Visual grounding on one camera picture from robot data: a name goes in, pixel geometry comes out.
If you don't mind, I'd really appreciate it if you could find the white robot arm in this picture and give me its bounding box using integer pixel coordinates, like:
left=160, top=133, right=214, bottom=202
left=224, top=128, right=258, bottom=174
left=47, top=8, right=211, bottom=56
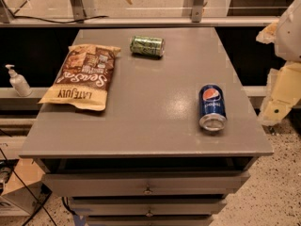
left=256, top=0, right=301, bottom=126

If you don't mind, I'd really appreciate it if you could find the green soda can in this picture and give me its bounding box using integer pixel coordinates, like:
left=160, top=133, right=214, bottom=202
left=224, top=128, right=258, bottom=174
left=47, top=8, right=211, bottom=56
left=130, top=35, right=165, bottom=57

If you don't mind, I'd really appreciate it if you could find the blue pepsi can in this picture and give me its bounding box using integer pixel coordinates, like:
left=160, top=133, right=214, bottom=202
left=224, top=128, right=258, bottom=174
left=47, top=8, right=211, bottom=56
left=198, top=84, right=227, bottom=132

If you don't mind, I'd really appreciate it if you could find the grey drawer cabinet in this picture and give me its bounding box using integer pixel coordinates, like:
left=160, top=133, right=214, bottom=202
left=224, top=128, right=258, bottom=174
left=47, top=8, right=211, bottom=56
left=18, top=27, right=275, bottom=226

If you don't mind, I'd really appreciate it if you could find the brown chips bag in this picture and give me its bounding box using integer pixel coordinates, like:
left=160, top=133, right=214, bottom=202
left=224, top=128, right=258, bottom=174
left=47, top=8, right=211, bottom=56
left=40, top=44, right=120, bottom=111

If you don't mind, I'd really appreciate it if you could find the top grey drawer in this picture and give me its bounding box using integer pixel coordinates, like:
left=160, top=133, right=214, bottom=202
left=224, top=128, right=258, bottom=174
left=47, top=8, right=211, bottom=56
left=42, top=171, right=250, bottom=197

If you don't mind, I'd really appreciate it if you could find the grey drawer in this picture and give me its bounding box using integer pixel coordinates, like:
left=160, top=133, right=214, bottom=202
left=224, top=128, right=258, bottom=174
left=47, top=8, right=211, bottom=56
left=70, top=197, right=226, bottom=217
left=86, top=216, right=214, bottom=226
left=42, top=171, right=250, bottom=197

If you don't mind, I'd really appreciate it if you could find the middle grey drawer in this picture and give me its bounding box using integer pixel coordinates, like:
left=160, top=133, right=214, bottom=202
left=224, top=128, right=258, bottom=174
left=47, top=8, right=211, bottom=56
left=70, top=197, right=226, bottom=217

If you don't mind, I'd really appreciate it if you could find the bottom grey drawer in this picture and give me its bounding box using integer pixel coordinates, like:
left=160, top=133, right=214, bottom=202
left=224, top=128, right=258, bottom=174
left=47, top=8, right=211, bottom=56
left=86, top=216, right=214, bottom=226

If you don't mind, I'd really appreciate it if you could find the white pump bottle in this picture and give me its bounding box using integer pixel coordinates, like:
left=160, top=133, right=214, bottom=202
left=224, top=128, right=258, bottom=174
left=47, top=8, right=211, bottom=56
left=6, top=64, right=32, bottom=97

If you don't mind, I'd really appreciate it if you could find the cardboard box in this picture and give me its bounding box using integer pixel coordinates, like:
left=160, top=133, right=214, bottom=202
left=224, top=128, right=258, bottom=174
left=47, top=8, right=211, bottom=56
left=0, top=159, right=44, bottom=217

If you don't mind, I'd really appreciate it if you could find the left metal bracket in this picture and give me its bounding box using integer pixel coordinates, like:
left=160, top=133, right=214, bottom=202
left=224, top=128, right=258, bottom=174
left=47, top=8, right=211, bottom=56
left=70, top=0, right=86, bottom=21

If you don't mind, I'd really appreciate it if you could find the metal bracket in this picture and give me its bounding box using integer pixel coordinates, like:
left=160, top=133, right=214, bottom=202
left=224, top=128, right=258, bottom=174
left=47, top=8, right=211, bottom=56
left=70, top=0, right=86, bottom=21
left=191, top=0, right=205, bottom=23

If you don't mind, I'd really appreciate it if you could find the right metal bracket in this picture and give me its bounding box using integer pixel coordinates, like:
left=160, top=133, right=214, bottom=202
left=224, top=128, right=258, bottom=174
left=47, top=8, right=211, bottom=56
left=191, top=0, right=205, bottom=23

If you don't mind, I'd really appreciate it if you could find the black floor cable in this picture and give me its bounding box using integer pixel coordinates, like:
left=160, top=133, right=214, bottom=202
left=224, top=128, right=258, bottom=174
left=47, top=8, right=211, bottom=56
left=0, top=148, right=58, bottom=226

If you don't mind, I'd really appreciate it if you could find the black cable on ledge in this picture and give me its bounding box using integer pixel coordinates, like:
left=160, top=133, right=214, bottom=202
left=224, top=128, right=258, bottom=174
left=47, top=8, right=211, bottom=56
left=8, top=12, right=109, bottom=24

